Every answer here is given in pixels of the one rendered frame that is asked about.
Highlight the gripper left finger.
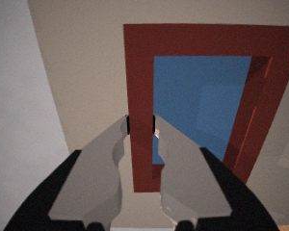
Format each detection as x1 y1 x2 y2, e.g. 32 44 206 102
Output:
3 115 130 231

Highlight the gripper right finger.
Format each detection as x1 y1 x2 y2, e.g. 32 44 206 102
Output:
153 114 280 231

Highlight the beige board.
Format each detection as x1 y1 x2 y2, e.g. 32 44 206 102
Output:
27 0 289 228

